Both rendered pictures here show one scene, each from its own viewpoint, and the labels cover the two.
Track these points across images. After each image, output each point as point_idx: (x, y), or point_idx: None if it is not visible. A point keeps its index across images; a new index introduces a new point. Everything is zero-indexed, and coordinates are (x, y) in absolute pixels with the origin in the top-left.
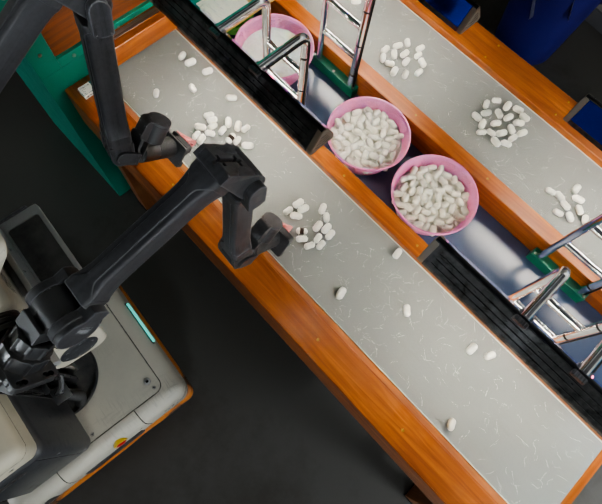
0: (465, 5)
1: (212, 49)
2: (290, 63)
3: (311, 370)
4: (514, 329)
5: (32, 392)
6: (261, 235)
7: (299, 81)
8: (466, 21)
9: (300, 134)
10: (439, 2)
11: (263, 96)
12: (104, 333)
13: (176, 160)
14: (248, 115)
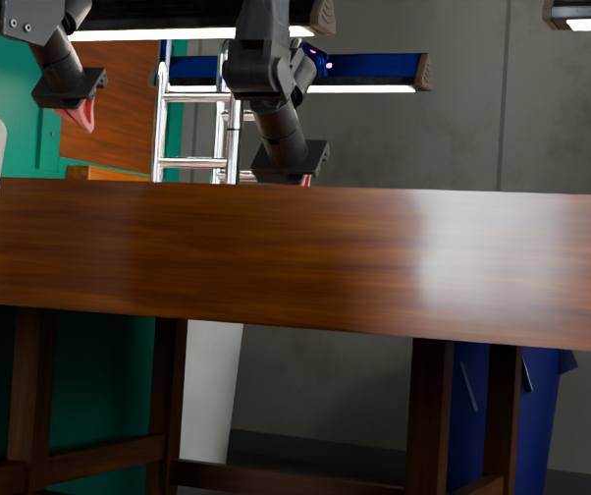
0: (411, 57)
1: (117, 11)
2: (212, 91)
3: (481, 334)
4: None
5: None
6: (293, 56)
7: (232, 107)
8: (421, 67)
9: (294, 6)
10: (377, 69)
11: (218, 6)
12: None
13: (84, 87)
14: None
